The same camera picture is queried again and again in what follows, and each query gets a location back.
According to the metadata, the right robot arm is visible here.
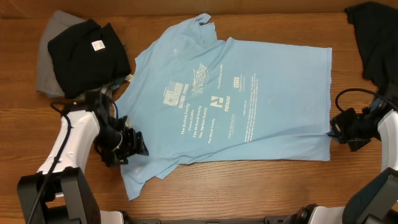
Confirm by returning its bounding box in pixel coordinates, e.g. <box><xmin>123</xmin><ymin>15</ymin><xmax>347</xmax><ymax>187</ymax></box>
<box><xmin>282</xmin><ymin>88</ymin><xmax>397</xmax><ymax>223</ymax></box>

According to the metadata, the dark garment at right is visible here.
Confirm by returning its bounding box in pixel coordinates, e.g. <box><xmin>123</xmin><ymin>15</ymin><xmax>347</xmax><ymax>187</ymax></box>
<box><xmin>345</xmin><ymin>1</ymin><xmax>397</xmax><ymax>88</ymax></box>

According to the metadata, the folded grey garment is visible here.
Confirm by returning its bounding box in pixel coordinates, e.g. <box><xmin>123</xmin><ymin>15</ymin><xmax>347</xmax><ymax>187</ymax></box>
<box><xmin>35</xmin><ymin>9</ymin><xmax>127</xmax><ymax>106</ymax></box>

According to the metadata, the folded black garment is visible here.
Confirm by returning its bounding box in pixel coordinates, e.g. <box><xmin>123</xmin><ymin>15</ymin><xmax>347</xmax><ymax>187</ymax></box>
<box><xmin>47</xmin><ymin>19</ymin><xmax>131</xmax><ymax>99</ymax></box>

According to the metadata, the light blue printed t-shirt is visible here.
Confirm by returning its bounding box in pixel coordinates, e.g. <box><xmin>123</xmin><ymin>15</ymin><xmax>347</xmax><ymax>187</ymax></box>
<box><xmin>116</xmin><ymin>13</ymin><xmax>332</xmax><ymax>199</ymax></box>

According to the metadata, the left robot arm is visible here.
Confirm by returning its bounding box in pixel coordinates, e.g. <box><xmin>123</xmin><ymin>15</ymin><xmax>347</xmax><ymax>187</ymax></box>
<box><xmin>17</xmin><ymin>91</ymin><xmax>149</xmax><ymax>223</ymax></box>

